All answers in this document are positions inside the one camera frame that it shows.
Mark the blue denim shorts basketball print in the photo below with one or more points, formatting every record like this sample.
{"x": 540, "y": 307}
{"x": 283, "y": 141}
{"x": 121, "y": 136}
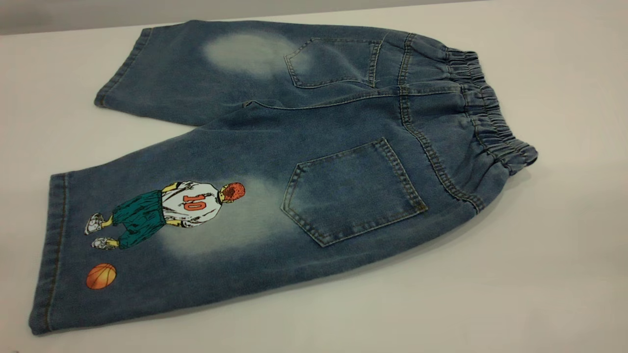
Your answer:
{"x": 294, "y": 147}

